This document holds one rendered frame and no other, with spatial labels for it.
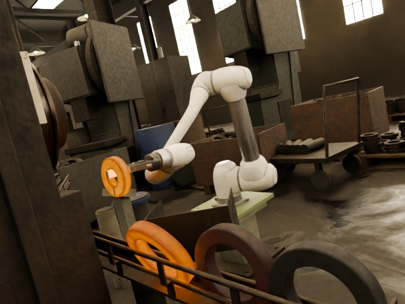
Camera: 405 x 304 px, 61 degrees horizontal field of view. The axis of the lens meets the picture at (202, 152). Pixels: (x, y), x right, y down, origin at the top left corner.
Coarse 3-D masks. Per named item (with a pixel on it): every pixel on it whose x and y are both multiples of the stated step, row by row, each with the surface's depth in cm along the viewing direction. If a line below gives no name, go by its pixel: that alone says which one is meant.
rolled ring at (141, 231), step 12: (132, 228) 78; (144, 228) 76; (156, 228) 75; (132, 240) 81; (144, 240) 76; (156, 240) 73; (168, 240) 74; (168, 252) 73; (180, 252) 74; (144, 264) 86; (156, 264) 85; (192, 264) 76; (180, 276) 77; (192, 276) 78
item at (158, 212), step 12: (228, 204) 103; (156, 216) 116; (168, 216) 104; (180, 216) 103; (192, 216) 103; (204, 216) 102; (216, 216) 102; (228, 216) 101; (168, 228) 104; (180, 228) 104; (192, 228) 103; (204, 228) 103; (180, 240) 105; (192, 240) 104; (192, 252) 105
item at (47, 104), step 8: (32, 64) 114; (40, 80) 112; (40, 88) 112; (40, 96) 111; (48, 96) 112; (48, 104) 112; (48, 112) 112; (48, 120) 112; (56, 120) 113; (48, 128) 113; (56, 128) 114; (48, 136) 113; (56, 136) 114; (48, 144) 114; (56, 144) 115; (48, 152) 116; (56, 152) 117; (56, 160) 119
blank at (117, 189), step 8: (104, 160) 132; (112, 160) 128; (120, 160) 128; (104, 168) 133; (112, 168) 130; (120, 168) 126; (104, 176) 134; (120, 176) 127; (128, 176) 127; (104, 184) 136; (112, 184) 133; (120, 184) 128; (128, 184) 128; (112, 192) 133; (120, 192) 129
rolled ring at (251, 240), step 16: (224, 224) 68; (208, 240) 69; (224, 240) 66; (240, 240) 64; (256, 240) 64; (208, 256) 72; (256, 256) 62; (208, 272) 72; (256, 272) 63; (208, 288) 73; (224, 288) 72; (256, 288) 64
